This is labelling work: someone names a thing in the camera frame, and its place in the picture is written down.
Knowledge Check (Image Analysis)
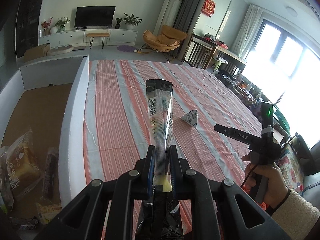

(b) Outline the purple round floor mat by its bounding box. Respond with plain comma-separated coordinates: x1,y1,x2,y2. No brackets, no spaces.
117,45,137,53

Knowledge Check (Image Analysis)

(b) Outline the dark chocolate bar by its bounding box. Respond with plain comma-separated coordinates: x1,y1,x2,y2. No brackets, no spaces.
10,217,40,231

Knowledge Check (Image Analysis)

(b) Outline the white sheer curtain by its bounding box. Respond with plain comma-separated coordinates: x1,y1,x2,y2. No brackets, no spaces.
231,4,263,58

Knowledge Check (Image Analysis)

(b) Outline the silver triangular snack packet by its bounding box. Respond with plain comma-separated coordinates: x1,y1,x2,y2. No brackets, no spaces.
181,109,199,128

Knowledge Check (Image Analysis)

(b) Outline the grey curtain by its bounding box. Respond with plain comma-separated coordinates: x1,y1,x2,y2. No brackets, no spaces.
173,0,204,61

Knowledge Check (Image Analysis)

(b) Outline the white fleece sleeve forearm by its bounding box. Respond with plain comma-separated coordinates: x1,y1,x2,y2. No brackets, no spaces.
271,191,319,239

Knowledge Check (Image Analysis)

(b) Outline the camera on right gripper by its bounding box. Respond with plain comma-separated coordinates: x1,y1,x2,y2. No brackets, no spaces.
260,102,274,141

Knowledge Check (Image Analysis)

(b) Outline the long black snack packet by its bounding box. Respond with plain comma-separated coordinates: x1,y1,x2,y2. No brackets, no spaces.
135,79,183,239

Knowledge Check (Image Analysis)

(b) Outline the red wall calendar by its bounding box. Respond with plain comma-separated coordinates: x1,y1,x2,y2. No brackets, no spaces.
201,0,216,17

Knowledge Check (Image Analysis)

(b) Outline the dark red snack stick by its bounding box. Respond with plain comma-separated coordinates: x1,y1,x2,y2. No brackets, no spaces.
42,147,59,200

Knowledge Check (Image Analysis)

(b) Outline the black television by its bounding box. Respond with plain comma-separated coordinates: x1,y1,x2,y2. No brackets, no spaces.
74,6,116,28

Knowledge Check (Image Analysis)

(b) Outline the green potted plant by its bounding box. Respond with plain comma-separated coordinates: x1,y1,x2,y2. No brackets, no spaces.
123,14,143,30

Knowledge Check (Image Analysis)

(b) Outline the red flower vase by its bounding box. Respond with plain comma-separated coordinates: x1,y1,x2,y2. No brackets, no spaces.
41,17,53,36

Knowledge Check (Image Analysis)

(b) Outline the floral sofa cushion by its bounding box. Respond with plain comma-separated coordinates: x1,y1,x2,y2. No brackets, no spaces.
277,143,304,190

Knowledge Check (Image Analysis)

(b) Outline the white tv cabinet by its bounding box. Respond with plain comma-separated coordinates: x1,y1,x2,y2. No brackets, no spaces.
39,29,138,48

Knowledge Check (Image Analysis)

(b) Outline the cardboard box on floor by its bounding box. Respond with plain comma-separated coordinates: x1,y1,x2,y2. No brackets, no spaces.
23,43,50,62

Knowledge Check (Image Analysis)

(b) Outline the orange fuzzy garment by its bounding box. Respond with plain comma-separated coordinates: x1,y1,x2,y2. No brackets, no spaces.
241,185,267,211

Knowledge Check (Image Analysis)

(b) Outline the person's right hand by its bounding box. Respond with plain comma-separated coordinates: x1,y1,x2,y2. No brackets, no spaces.
241,154,291,212

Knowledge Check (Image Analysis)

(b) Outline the striped pink grey tablecloth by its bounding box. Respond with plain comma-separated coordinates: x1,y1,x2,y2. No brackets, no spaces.
83,60,261,184

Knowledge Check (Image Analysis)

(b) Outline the bread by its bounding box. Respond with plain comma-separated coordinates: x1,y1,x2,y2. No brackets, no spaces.
4,129,43,201

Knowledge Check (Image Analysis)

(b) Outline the dark wooden side table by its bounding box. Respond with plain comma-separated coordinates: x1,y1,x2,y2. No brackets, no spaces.
183,34,247,75

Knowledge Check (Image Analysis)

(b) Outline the wooden stool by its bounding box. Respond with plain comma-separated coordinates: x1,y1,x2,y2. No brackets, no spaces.
86,32,110,49

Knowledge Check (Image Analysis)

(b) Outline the orange lounge chair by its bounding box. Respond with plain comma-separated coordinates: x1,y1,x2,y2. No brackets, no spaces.
143,25,188,53

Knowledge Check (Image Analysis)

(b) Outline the beige rice cracker packet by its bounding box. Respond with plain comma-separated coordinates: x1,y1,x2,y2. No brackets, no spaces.
35,203,62,225

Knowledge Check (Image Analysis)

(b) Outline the white floor air conditioner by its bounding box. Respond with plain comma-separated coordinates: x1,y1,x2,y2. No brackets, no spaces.
153,0,183,36

